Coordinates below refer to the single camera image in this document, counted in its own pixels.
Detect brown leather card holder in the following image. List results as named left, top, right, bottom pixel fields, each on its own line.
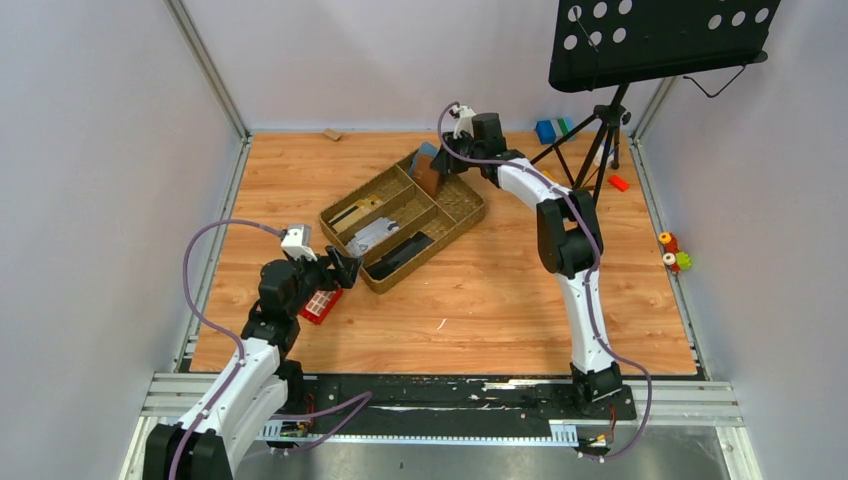
left=412, top=154, right=442, bottom=198

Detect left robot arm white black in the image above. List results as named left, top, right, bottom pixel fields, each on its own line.
left=142, top=246, right=362, bottom=479

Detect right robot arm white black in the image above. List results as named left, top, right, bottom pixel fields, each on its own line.
left=434, top=102, right=623, bottom=411

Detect black card in basket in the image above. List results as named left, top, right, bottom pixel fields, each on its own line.
left=366, top=231, right=434, bottom=280

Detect silver grey card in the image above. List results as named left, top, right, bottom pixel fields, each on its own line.
left=346, top=216, right=400, bottom=256

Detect gold credit card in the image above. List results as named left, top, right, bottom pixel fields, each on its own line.
left=328, top=195, right=383, bottom=232

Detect red plastic block tray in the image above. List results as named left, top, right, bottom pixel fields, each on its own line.
left=299, top=288, right=344, bottom=325

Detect woven divided basket tray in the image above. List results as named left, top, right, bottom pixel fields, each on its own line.
left=319, top=151, right=486, bottom=294

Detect blue green white blocks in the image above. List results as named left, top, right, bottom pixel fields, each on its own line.
left=534, top=117, right=574, bottom=145

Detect small cardboard piece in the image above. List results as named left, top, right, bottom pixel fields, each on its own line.
left=323, top=128, right=343, bottom=142

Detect small red block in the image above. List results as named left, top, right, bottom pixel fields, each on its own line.
left=608, top=175, right=630, bottom=192

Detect black music stand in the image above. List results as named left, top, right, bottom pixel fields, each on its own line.
left=529, top=0, right=783, bottom=208

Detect orange green toy pieces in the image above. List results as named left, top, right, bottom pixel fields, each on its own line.
left=658, top=231, right=693, bottom=274

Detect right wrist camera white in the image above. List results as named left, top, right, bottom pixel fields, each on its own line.
left=448, top=104, right=476, bottom=139

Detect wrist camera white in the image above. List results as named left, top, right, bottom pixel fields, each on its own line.
left=448, top=104, right=476, bottom=139
left=281, top=224, right=317, bottom=261

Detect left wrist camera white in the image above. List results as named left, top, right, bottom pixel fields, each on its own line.
left=281, top=224, right=317, bottom=261

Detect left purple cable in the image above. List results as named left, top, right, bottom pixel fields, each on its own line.
left=168, top=219, right=374, bottom=480

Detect white cable duct rail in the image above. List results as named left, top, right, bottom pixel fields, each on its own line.
left=256, top=422, right=580, bottom=448

